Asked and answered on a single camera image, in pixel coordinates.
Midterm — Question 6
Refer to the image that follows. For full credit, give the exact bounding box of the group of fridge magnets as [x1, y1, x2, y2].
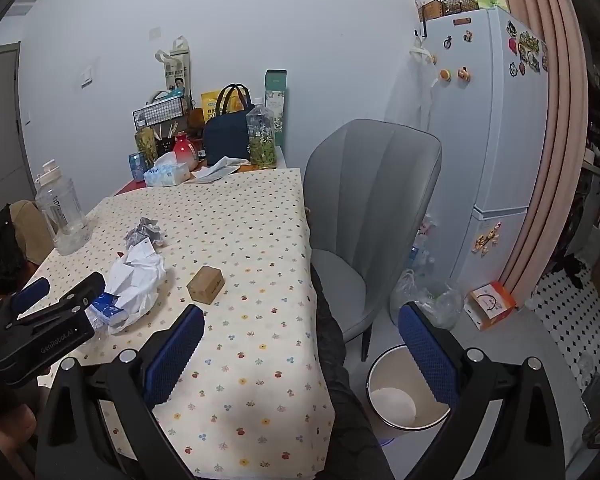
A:
[440, 16, 551, 83]

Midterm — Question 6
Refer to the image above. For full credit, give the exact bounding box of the orange and white box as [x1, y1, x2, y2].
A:
[464, 281, 517, 332]

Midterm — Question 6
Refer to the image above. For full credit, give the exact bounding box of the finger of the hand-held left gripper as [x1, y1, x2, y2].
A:
[7, 276, 51, 318]
[17, 271, 106, 323]

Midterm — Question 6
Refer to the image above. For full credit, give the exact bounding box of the grey door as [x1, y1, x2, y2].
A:
[0, 42, 36, 211]

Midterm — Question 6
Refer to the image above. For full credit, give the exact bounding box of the white cloth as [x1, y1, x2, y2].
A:
[182, 156, 253, 184]

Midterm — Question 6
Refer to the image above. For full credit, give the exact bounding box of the person's left forearm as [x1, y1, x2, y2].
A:
[0, 375, 38, 480]

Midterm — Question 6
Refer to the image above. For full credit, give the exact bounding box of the blue and white packet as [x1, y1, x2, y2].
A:
[86, 291, 128, 331]

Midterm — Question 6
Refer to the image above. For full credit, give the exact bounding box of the black wire basket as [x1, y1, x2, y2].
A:
[132, 96, 191, 128]

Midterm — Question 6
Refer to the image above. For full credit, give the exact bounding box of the person's leg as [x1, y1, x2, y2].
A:
[307, 260, 396, 480]

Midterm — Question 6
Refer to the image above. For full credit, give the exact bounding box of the yellow figure fridge magnet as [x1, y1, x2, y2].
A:
[472, 222, 503, 256]

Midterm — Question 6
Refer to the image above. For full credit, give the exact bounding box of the navy lunch bag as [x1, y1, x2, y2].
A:
[202, 84, 253, 166]

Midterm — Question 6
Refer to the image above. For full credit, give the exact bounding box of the glass jar of pickles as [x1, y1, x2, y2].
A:
[135, 125, 158, 161]

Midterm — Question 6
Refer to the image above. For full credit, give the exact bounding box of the tall green box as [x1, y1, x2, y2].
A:
[265, 69, 288, 148]

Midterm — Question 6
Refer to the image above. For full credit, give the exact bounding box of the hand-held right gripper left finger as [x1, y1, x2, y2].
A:
[35, 304, 206, 480]

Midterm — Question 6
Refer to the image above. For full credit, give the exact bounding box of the clear plastic bag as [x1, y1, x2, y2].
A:
[390, 269, 463, 331]

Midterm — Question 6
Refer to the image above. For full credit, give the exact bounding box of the dark cloth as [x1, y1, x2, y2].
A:
[0, 202, 31, 296]

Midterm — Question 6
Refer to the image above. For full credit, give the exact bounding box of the round white trash bin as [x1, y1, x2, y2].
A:
[366, 345, 453, 443]

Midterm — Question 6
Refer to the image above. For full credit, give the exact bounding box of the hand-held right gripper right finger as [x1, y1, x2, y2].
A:
[397, 301, 566, 480]

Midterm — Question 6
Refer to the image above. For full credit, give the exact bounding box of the white fridge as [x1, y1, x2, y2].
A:
[420, 7, 551, 306]

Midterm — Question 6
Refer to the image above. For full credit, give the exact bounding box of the yellow snack packet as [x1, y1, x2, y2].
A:
[200, 89, 251, 121]

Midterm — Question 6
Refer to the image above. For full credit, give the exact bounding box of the blue tissue box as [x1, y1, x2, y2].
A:
[143, 152, 192, 187]

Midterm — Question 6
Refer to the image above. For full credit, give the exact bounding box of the white carton with handle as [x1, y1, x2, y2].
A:
[155, 36, 192, 98]

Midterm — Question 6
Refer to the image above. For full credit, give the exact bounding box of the small cardboard box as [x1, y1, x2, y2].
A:
[186, 266, 225, 305]

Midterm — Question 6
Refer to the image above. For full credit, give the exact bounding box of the red and white vase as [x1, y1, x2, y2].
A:
[172, 131, 199, 171]

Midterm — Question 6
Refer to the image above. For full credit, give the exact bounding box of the clear plastic water jug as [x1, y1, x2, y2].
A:
[34, 159, 92, 256]

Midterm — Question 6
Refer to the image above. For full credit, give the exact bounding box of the dark wire fridge basket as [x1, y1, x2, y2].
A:
[440, 0, 481, 16]

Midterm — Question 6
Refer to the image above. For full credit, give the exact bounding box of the white tote bag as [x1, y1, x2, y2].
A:
[409, 45, 438, 131]

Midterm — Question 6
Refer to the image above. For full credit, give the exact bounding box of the floral tablecloth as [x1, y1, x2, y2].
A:
[17, 167, 336, 478]

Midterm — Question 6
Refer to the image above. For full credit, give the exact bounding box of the black clothing on floor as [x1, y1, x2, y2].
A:
[562, 255, 596, 288]

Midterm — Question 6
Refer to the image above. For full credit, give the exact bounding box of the grey crumpled paper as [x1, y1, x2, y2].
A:
[124, 217, 166, 250]

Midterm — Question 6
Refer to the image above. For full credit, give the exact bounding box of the white crumpled paper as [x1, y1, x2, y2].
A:
[100, 242, 167, 336]

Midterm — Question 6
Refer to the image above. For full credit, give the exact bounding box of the grey upholstered chair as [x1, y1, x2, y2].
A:
[304, 119, 442, 361]

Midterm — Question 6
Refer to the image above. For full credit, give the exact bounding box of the white bag of bottles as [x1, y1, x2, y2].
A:
[407, 215, 438, 273]

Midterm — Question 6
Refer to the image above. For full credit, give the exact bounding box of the plastic bottle with green leaves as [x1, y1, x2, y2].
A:
[246, 97, 279, 170]

